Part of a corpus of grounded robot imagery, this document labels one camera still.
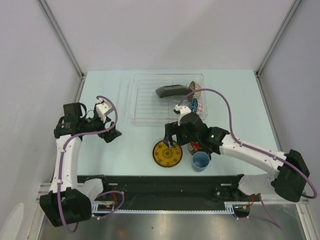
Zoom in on blue patterned bowl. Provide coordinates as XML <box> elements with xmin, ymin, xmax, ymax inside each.
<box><xmin>189</xmin><ymin>98</ymin><xmax>204</xmax><ymax>116</ymax></box>

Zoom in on yellow round plate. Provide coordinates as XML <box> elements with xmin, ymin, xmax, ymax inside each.
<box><xmin>152</xmin><ymin>141</ymin><xmax>183</xmax><ymax>168</ymax></box>

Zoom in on black floral square plate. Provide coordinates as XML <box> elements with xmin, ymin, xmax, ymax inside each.
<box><xmin>155</xmin><ymin>84</ymin><xmax>192</xmax><ymax>98</ymax></box>

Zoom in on beige patterned bowl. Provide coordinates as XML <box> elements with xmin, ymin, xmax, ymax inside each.
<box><xmin>187</xmin><ymin>81</ymin><xmax>202</xmax><ymax>102</ymax></box>

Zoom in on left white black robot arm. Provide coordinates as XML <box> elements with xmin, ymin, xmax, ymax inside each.
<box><xmin>39</xmin><ymin>96</ymin><xmax>122</xmax><ymax>228</ymax></box>

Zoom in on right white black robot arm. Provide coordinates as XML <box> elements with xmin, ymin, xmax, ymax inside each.
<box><xmin>163</xmin><ymin>112</ymin><xmax>310</xmax><ymax>203</ymax></box>

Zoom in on red black lacquer cup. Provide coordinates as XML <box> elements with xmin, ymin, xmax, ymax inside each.
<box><xmin>187</xmin><ymin>142</ymin><xmax>212</xmax><ymax>161</ymax></box>

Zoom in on light blue plastic cup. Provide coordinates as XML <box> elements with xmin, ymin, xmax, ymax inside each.
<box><xmin>191</xmin><ymin>151</ymin><xmax>211</xmax><ymax>172</ymax></box>

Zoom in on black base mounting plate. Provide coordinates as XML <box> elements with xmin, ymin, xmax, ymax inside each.
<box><xmin>77</xmin><ymin>175</ymin><xmax>249</xmax><ymax>211</ymax></box>

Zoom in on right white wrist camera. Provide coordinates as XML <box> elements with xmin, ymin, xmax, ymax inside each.
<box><xmin>173</xmin><ymin>104</ymin><xmax>192</xmax><ymax>126</ymax></box>

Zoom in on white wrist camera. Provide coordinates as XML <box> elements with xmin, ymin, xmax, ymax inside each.
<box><xmin>95</xmin><ymin>98</ymin><xmax>114</xmax><ymax>123</ymax></box>
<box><xmin>173</xmin><ymin>104</ymin><xmax>192</xmax><ymax>126</ymax></box>

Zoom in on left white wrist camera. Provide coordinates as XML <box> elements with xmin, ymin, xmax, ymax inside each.
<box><xmin>95</xmin><ymin>98</ymin><xmax>114</xmax><ymax>123</ymax></box>

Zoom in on clear wire dish rack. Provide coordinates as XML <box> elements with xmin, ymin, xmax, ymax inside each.
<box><xmin>128</xmin><ymin>73</ymin><xmax>205</xmax><ymax>126</ymax></box>

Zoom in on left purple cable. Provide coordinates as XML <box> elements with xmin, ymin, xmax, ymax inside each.
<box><xmin>56</xmin><ymin>95</ymin><xmax>126</xmax><ymax>234</ymax></box>

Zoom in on purple cable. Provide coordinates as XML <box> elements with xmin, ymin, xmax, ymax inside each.
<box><xmin>56</xmin><ymin>95</ymin><xmax>126</xmax><ymax>234</ymax></box>
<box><xmin>177</xmin><ymin>87</ymin><xmax>318</xmax><ymax>231</ymax></box>

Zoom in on aluminium frame rail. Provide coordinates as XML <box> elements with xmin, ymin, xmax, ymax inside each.
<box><xmin>35</xmin><ymin>183</ymin><xmax>309</xmax><ymax>205</ymax></box>

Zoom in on white slotted cable duct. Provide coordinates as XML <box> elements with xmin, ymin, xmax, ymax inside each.
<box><xmin>91</xmin><ymin>201</ymin><xmax>251</xmax><ymax>215</ymax></box>

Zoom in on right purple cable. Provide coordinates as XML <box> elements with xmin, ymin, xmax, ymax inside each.
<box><xmin>177</xmin><ymin>87</ymin><xmax>318</xmax><ymax>231</ymax></box>

